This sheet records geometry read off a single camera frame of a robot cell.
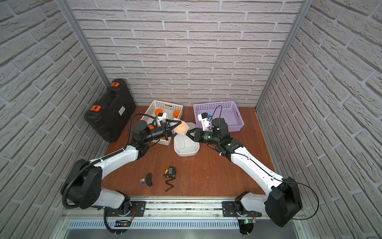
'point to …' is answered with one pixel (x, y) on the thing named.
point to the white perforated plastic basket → (151, 108)
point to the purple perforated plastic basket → (228, 110)
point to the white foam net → (183, 144)
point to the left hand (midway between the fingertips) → (184, 125)
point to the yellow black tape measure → (169, 173)
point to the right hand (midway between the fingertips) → (188, 133)
